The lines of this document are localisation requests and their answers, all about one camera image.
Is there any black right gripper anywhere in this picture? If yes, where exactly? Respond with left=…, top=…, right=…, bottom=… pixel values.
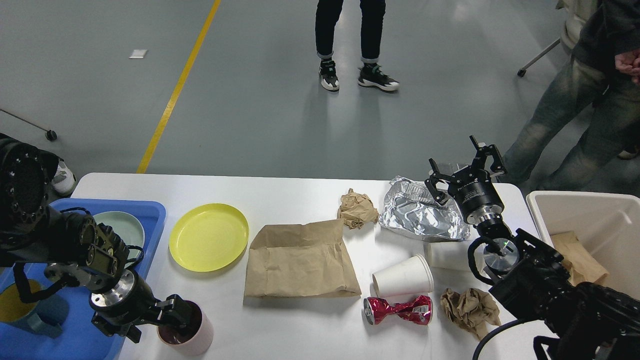
left=425, top=136, right=508, bottom=224

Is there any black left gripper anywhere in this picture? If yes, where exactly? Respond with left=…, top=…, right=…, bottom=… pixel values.
left=89, top=269, right=203, bottom=344

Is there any pink mug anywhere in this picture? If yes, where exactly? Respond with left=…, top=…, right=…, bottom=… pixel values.
left=157, top=300, right=214, bottom=357

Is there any yellow plate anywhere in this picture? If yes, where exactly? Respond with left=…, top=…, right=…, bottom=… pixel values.
left=169, top=203, right=250, bottom=272

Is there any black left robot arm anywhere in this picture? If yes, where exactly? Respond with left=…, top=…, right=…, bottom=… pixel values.
left=0, top=134, right=205, bottom=344

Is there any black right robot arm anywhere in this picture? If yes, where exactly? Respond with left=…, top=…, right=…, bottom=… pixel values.
left=424, top=136, right=640, bottom=360

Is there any crumpled aluminium foil tray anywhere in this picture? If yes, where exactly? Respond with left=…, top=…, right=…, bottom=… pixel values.
left=378, top=176, right=471, bottom=243

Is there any blue plastic tray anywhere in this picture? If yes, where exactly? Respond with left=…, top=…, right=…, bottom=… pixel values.
left=0, top=198, right=167, bottom=360

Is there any white paper cup behind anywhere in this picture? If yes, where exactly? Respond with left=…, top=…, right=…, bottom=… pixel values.
left=425, top=241, right=472, bottom=272

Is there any white paper cup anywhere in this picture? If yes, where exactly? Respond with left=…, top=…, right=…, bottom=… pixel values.
left=425, top=241, right=472, bottom=272
left=372, top=254, right=435, bottom=298

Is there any pale green plate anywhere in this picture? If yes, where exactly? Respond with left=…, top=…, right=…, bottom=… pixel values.
left=93, top=210, right=146, bottom=265

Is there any dark teal mug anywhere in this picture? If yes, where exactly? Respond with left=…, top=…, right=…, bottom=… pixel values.
left=0, top=284, right=69, bottom=338

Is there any white paper cup front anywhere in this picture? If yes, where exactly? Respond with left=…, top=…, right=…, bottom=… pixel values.
left=372, top=254, right=435, bottom=298

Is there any small crumpled brown paper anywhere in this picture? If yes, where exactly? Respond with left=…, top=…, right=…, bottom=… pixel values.
left=336, top=188, right=380, bottom=230

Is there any large crumpled brown paper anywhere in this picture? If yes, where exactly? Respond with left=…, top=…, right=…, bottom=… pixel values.
left=439, top=288, right=502, bottom=341

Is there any crushed red soda can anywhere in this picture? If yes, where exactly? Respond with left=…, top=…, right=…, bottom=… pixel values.
left=362, top=295, right=434, bottom=326

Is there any brown paper in bin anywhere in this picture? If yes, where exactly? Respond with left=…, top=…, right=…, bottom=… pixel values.
left=551, top=231, right=610, bottom=286

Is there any beige plastic bin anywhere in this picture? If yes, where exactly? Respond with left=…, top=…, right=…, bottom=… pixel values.
left=526, top=191, right=640, bottom=299

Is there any flat brown paper bag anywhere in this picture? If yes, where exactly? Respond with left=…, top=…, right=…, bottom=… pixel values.
left=244, top=219, right=362, bottom=297

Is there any person in blue jeans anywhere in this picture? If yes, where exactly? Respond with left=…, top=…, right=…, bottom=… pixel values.
left=502, top=0, right=640, bottom=191

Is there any white office chair right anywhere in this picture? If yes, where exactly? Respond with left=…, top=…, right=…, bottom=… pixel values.
left=516, top=0, right=598, bottom=78

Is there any white office chair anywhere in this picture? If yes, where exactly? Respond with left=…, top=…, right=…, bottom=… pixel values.
left=516, top=0, right=598, bottom=78
left=0, top=108, right=58, bottom=142

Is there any person in black trousers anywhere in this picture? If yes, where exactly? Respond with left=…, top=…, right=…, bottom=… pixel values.
left=315, top=0, right=401, bottom=93

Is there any white office chair left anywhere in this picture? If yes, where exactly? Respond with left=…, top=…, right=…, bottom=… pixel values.
left=0, top=108, right=58, bottom=142

